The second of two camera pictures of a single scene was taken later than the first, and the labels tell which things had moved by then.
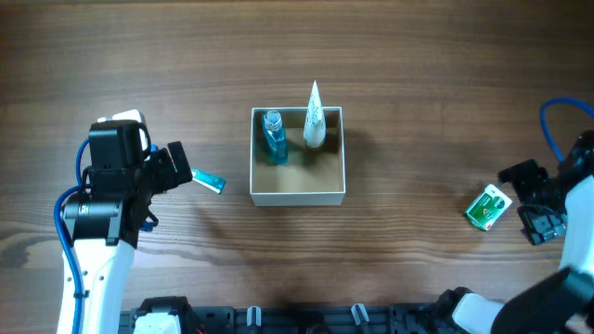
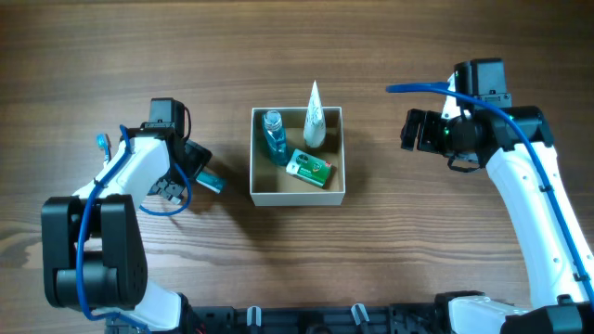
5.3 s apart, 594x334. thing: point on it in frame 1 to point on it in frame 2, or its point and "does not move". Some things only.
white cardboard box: [313, 176] does not move
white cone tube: [315, 129] does not move
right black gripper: [538, 229] to [416, 118]
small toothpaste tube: [208, 179] does not move
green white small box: [488, 207] to [310, 168]
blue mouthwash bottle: [276, 137] does not move
